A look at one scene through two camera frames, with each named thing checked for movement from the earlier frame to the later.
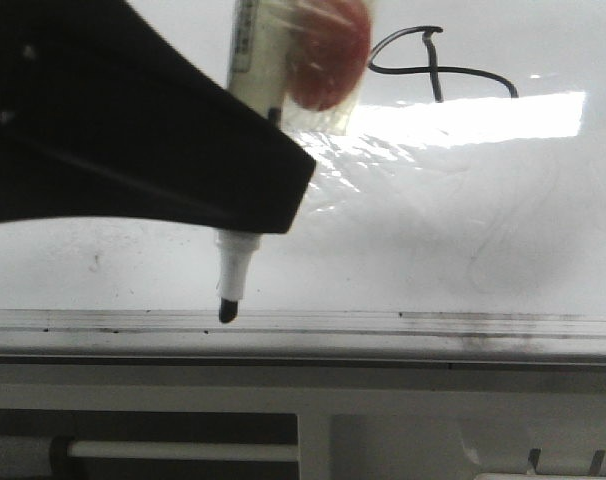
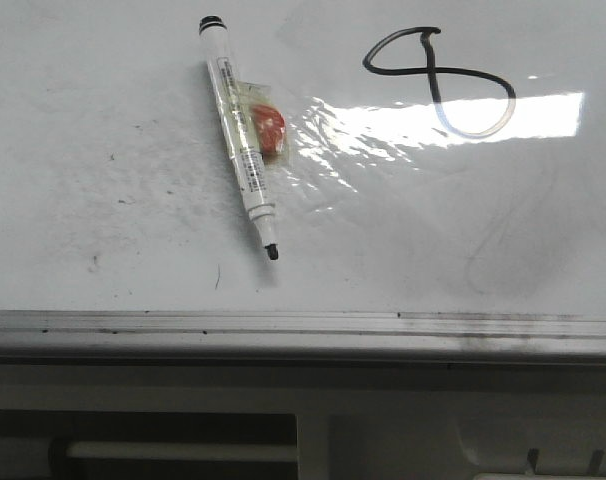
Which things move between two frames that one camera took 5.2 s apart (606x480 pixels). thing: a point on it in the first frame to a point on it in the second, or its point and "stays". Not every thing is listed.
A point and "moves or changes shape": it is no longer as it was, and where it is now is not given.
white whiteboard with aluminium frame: (473, 213) stays
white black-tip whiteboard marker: (256, 77) moves or changes shape
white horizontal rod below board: (183, 450) stays
